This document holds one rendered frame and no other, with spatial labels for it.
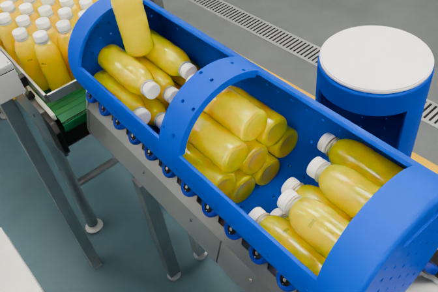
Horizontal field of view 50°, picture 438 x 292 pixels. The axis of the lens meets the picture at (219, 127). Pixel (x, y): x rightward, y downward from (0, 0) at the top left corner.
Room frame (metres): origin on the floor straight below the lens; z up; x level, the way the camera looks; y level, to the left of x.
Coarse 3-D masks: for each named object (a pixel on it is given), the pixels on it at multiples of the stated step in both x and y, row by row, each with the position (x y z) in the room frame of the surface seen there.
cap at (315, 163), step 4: (312, 160) 0.54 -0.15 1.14; (316, 160) 0.54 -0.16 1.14; (320, 160) 0.54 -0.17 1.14; (324, 160) 0.54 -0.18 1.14; (312, 164) 0.53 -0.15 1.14; (316, 164) 0.53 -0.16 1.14; (320, 164) 0.53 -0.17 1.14; (308, 168) 0.53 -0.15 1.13; (312, 168) 0.53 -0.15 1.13; (316, 168) 0.52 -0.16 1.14; (308, 172) 0.53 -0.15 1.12; (312, 172) 0.52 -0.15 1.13; (312, 176) 0.52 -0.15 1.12
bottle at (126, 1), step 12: (120, 0) 0.95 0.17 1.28; (132, 0) 0.95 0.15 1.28; (120, 12) 0.95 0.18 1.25; (132, 12) 0.94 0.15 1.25; (144, 12) 0.97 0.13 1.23; (120, 24) 0.95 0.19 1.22; (132, 24) 0.94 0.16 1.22; (144, 24) 0.95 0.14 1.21; (132, 36) 0.94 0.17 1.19; (144, 36) 0.95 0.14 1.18; (132, 48) 0.94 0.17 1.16; (144, 48) 0.94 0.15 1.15
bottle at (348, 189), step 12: (324, 168) 0.52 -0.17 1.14; (336, 168) 0.50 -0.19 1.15; (348, 168) 0.50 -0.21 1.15; (324, 180) 0.49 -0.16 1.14; (336, 180) 0.48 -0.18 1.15; (348, 180) 0.47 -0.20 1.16; (360, 180) 0.47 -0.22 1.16; (324, 192) 0.48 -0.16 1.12; (336, 192) 0.47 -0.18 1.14; (348, 192) 0.46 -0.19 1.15; (360, 192) 0.45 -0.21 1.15; (372, 192) 0.44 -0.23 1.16; (336, 204) 0.46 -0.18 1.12; (348, 204) 0.44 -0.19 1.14; (360, 204) 0.43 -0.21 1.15
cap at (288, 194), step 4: (284, 192) 0.49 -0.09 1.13; (288, 192) 0.49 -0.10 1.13; (292, 192) 0.49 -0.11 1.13; (296, 192) 0.49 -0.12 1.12; (280, 196) 0.48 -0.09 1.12; (284, 196) 0.48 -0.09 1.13; (288, 196) 0.48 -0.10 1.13; (292, 196) 0.48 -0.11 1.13; (280, 200) 0.48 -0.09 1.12; (284, 200) 0.48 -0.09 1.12; (288, 200) 0.47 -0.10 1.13; (280, 204) 0.48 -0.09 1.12; (284, 204) 0.47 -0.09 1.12; (280, 208) 0.47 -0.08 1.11; (284, 208) 0.47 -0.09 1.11
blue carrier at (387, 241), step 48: (144, 0) 1.06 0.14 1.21; (96, 48) 1.03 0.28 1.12; (192, 48) 1.02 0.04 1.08; (96, 96) 0.88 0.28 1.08; (192, 96) 0.67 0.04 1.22; (288, 96) 0.73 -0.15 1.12; (144, 144) 0.72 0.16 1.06; (384, 144) 0.50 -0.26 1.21; (384, 192) 0.39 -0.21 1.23; (432, 192) 0.38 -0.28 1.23; (384, 240) 0.32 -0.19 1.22; (432, 240) 0.38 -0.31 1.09; (336, 288) 0.30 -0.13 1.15; (384, 288) 0.31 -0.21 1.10
